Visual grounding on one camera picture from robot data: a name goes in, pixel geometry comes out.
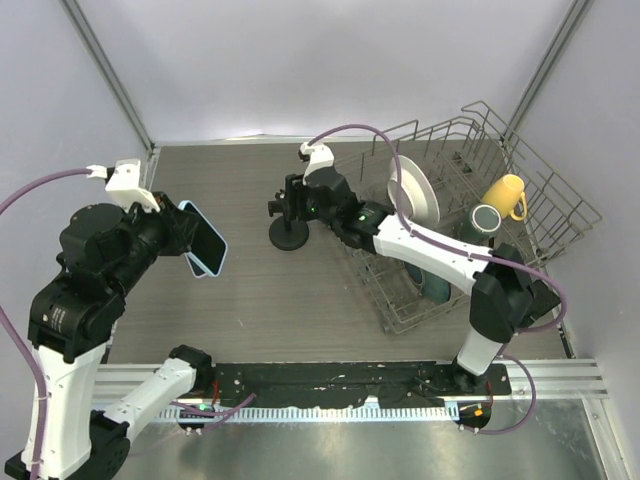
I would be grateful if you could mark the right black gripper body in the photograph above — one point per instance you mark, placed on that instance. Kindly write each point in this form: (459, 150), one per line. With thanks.
(312, 211)

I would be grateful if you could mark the dark green mug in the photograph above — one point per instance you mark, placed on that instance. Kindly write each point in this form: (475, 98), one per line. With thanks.
(479, 224)

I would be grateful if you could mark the black phone stand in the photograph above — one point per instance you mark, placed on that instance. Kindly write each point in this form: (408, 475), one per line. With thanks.
(284, 235)

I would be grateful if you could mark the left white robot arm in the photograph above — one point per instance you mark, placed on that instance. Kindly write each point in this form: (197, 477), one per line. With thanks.
(105, 252)

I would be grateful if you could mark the dark teal plate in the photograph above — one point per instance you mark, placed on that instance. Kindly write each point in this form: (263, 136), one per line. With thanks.
(429, 286)

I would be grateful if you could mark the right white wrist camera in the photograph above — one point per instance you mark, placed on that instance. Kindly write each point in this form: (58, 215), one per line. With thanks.
(315, 156)

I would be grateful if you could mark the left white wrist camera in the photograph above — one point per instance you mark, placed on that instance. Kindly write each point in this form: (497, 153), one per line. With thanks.
(122, 184)

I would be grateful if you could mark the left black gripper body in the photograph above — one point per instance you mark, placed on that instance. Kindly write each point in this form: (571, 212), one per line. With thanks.
(159, 232)

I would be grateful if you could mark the lilac case phone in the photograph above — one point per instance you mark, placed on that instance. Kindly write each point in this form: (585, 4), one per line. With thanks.
(195, 267)

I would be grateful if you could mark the white slotted cable duct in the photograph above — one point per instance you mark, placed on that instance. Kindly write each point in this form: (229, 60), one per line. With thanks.
(368, 412)

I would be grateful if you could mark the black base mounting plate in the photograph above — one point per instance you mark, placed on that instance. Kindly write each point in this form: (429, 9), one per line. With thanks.
(346, 384)

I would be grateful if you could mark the white plate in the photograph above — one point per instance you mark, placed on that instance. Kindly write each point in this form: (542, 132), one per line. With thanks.
(414, 196)

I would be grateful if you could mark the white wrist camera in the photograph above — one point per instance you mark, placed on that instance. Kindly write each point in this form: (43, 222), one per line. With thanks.
(122, 184)
(315, 156)

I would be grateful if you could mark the light blue case phone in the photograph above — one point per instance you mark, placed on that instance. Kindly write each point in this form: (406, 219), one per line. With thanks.
(208, 245)

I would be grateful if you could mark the grey wire dish rack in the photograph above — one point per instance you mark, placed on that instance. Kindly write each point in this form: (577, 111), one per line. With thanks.
(462, 157)

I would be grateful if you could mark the yellow mug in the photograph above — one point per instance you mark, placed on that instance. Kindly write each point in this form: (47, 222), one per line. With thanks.
(507, 195)

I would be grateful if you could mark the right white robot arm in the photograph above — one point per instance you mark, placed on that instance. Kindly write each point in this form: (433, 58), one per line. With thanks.
(498, 284)

